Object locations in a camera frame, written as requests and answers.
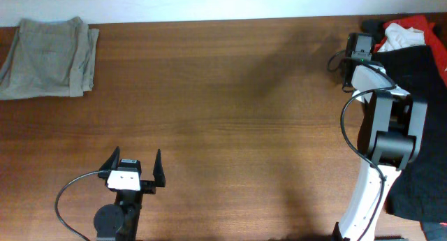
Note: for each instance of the red garment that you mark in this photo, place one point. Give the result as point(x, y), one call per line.
point(434, 38)

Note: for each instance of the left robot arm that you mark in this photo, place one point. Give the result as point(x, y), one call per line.
point(119, 220)

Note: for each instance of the folded beige shorts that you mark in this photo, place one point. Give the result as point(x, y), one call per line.
point(50, 59)

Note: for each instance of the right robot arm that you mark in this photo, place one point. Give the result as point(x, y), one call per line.
point(389, 137)

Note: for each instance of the black shorts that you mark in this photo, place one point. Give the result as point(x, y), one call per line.
point(419, 193)

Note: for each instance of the white garment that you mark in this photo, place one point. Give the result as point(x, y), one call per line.
point(364, 73)

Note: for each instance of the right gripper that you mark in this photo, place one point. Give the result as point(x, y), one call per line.
point(343, 82)

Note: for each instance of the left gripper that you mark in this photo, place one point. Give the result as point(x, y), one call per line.
point(149, 186)

